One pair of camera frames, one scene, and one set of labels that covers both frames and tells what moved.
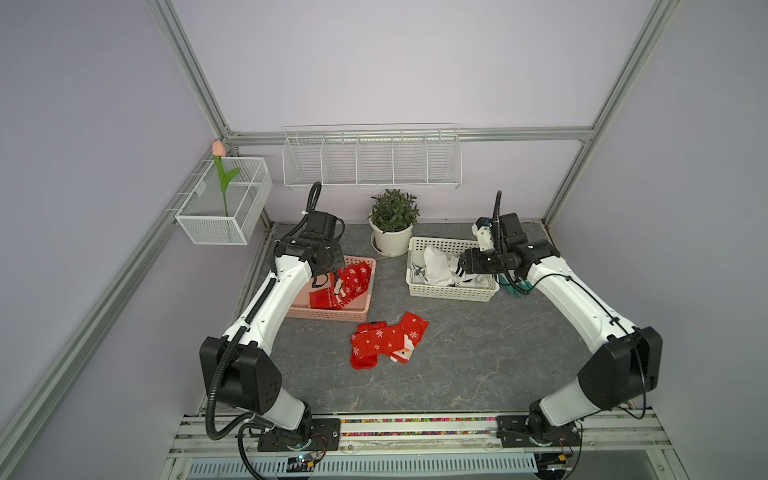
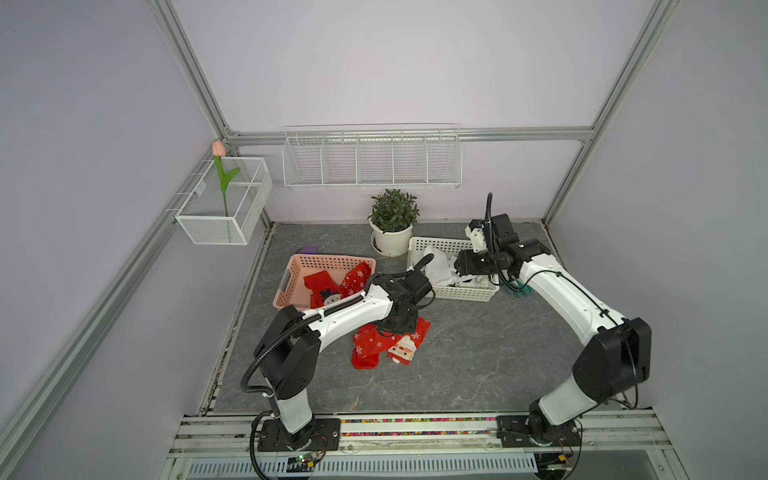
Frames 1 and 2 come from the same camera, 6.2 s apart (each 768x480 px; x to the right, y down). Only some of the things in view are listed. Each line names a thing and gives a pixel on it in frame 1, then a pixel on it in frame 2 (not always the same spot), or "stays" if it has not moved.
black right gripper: (471, 264) stays
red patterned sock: (373, 340) stays
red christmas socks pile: (414, 327) stays
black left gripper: (338, 259) → (409, 328)
